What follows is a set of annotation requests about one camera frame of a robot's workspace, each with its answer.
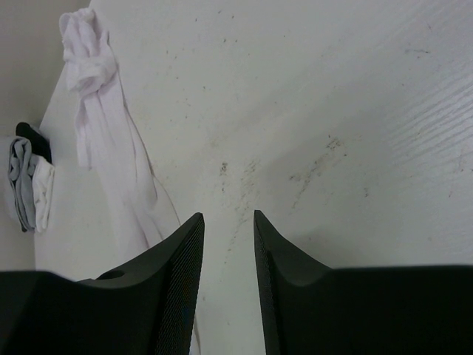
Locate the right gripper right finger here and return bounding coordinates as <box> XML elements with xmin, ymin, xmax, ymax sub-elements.
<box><xmin>253</xmin><ymin>211</ymin><xmax>472</xmax><ymax>354</ymax></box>

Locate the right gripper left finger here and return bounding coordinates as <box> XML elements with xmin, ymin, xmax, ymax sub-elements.
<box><xmin>1</xmin><ymin>213</ymin><xmax>205</xmax><ymax>354</ymax></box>

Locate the folded black tank top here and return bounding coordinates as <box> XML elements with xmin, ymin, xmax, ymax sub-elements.
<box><xmin>16</xmin><ymin>122</ymin><xmax>52</xmax><ymax>164</ymax></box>

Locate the folded grey tank top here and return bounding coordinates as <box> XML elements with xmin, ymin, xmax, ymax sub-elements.
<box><xmin>7</xmin><ymin>137</ymin><xmax>38</xmax><ymax>232</ymax></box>

